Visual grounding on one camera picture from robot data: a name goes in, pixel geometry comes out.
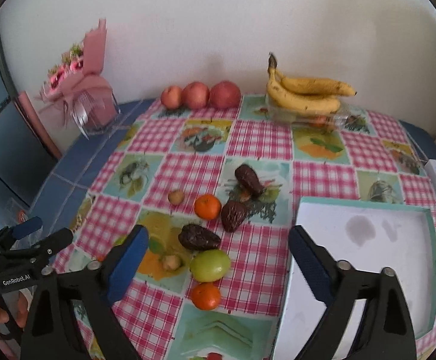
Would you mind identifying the brown longan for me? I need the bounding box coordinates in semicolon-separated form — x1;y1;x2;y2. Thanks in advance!
162;254;183;272
167;189;185;206

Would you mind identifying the dark wrinkled avocado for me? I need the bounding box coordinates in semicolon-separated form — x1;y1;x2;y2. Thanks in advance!
235;163;265;198
178;223;221;251
221;200;248;233

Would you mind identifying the orange mandarin with stem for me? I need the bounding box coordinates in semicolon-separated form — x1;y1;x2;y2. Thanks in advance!
189;283;221;311

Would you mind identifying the green apple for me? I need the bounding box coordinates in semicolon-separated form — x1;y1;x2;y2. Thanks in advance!
189;250;231;283

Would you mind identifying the white tray teal rim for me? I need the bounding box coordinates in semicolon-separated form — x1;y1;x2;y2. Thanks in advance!
272;197;436;359

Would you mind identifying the pink flower bouquet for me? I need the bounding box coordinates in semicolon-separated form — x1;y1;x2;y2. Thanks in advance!
37;19;119;137

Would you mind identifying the checkered fruit-print tablecloth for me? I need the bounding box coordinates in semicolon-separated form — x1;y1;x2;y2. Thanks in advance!
30;95;436;360

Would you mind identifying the small red apple left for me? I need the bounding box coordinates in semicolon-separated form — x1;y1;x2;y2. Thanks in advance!
160;85;183;110

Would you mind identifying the middle red apple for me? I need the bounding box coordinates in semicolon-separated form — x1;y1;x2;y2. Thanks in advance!
182;81;210;110

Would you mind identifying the clear plastic fruit container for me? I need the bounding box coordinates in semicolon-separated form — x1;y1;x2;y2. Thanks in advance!
265;94;351;130

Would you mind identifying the large red apple right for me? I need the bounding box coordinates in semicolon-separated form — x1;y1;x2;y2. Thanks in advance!
209;80;242;109

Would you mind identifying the lower yellow banana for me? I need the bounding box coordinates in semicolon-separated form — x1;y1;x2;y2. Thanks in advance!
267;67;341;116

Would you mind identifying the yellow banana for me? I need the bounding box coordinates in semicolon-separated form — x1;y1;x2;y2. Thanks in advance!
268;53;357;97
267;67;341;116

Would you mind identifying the upper yellow banana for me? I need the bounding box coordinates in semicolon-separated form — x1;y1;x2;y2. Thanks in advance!
268;53;357;97

